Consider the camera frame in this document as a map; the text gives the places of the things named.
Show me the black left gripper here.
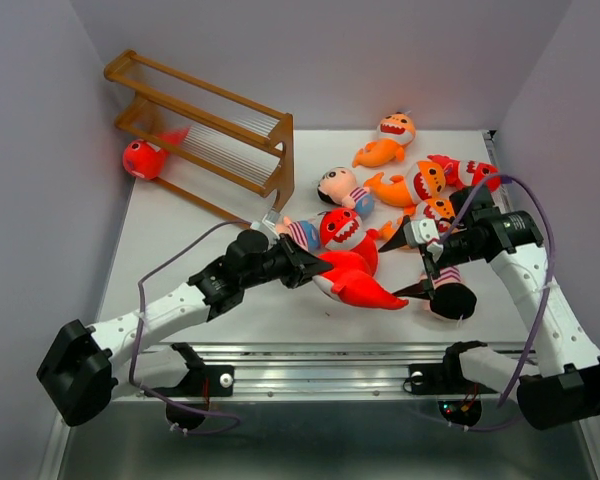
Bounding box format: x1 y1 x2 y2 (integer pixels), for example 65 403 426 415
241 233 332 289

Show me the red shark plush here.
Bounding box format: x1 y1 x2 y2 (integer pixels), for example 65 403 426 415
312 251 409 310
427 154 499 190
319 207 380 275
122 126 191 181

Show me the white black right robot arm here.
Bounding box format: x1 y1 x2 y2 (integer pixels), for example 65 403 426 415
381 187 600 430

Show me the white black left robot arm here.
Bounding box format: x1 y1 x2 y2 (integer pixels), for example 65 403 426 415
36 230 332 427

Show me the boy doll near shelf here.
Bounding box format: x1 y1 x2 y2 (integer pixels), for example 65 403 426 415
275 216 321 252

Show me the brown wooden toy shelf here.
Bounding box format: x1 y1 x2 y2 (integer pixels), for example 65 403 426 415
103 49 295 220

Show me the boy doll black hair front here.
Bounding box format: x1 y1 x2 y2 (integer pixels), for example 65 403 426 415
421 267 477 321

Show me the near orange shark plush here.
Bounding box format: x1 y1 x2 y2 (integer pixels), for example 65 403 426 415
378 198 456 241

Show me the orange shark plush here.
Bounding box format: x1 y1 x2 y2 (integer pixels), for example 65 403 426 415
363 161 446 209
378 198 456 241
352 112 416 168

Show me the middle orange shark plush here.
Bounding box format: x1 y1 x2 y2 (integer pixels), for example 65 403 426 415
363 161 446 209

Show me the boy doll centre table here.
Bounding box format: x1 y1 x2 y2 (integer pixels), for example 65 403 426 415
317 167 375 219

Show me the far orange shark plush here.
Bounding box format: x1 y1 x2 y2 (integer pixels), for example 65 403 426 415
352 112 416 168

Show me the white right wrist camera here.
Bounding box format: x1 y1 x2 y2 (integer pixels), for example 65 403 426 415
403 219 443 255

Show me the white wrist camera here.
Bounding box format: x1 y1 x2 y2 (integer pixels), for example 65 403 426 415
250 209 281 235
403 219 443 255

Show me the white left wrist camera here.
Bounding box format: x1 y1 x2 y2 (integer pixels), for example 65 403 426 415
250 209 281 235

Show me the aluminium mounting rail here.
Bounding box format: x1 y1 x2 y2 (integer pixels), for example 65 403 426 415
94 342 536 404

